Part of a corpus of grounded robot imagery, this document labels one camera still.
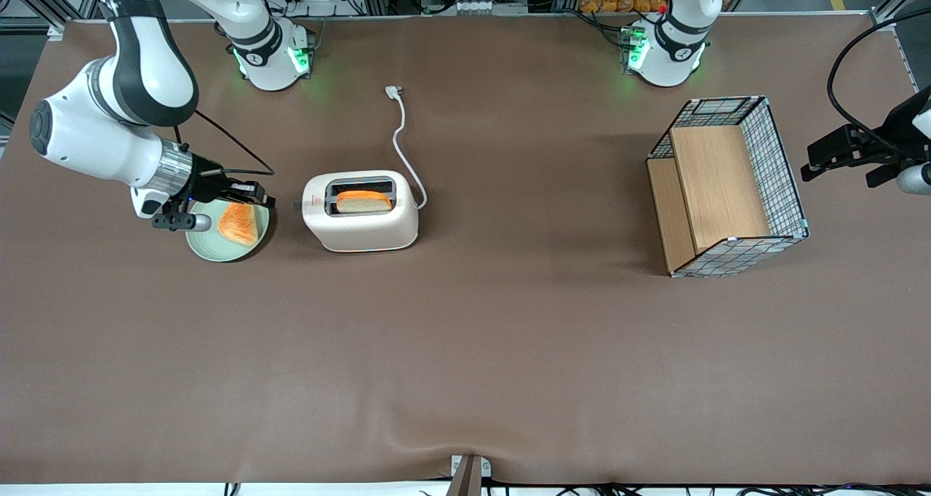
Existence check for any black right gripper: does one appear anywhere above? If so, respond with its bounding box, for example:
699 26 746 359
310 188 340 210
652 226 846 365
189 158 276 209

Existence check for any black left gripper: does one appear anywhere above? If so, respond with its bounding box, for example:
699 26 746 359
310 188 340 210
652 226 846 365
801 85 931 183

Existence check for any white two-slot toaster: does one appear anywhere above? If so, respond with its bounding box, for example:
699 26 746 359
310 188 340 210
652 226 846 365
293 170 420 253

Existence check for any triangular orange bread piece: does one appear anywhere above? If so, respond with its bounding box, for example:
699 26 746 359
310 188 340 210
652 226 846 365
217 202 259 247

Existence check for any pale green round plate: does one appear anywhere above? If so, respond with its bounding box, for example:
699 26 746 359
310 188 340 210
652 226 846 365
185 196 271 263

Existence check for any toast slice orange crust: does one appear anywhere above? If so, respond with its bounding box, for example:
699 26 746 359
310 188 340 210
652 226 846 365
335 191 393 215

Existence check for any light wooden step shelf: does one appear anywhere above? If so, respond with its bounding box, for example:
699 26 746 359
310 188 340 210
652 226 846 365
647 124 773 275

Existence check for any wire basket with wood shelf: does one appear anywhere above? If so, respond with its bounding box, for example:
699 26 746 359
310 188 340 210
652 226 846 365
647 96 810 279

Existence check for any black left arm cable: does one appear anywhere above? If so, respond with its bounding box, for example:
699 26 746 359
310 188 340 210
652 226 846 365
827 9 931 145

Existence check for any right wrist camera silver lens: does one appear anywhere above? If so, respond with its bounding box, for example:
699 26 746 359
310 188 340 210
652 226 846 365
131 187 212 233

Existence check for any wrist camera silver lens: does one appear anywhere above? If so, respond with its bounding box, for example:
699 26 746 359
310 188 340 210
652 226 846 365
131 187 212 233
866 161 931 196

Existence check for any left wrist camera silver lens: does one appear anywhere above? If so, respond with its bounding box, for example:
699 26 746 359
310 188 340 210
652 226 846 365
866 161 931 196

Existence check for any white toaster power cord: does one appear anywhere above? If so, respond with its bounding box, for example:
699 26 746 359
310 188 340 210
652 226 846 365
385 85 428 211

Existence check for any grey table edge bracket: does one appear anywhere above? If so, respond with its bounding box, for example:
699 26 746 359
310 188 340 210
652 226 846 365
450 455 492 496

